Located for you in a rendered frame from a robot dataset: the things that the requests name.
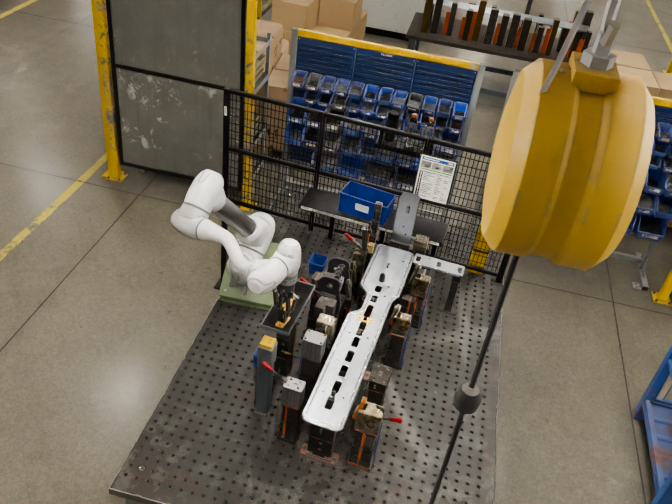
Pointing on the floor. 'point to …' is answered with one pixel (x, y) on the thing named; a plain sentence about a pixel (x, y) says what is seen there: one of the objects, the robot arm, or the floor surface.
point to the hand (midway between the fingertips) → (283, 315)
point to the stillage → (658, 430)
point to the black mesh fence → (322, 166)
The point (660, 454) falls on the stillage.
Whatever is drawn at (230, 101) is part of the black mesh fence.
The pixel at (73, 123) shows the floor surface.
